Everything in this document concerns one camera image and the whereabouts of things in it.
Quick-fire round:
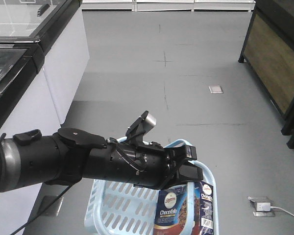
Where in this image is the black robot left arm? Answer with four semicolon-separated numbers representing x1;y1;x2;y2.
0;128;203;193

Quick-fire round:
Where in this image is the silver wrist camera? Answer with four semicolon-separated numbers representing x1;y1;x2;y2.
125;111;156;145

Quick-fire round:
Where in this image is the dark wooden display stand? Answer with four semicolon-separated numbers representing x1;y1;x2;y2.
238;0;294;149

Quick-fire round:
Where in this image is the Danisa Chocofello cookie box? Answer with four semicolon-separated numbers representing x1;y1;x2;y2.
153;181;214;235

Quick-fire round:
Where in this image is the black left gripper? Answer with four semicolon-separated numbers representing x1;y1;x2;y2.
105;139;203;189

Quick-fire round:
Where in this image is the white supermarket shelf unit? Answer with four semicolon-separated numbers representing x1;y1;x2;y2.
81;0;256;12

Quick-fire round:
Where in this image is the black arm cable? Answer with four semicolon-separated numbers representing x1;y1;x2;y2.
4;183;74;235

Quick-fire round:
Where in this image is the light blue plastic basket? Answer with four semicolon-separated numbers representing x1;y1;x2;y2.
84;136;220;235

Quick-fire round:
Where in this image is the black-rimmed glass chest freezer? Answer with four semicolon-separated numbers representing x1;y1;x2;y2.
0;0;90;137

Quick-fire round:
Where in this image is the metal floor socket plate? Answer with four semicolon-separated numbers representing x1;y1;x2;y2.
208;85;223;94

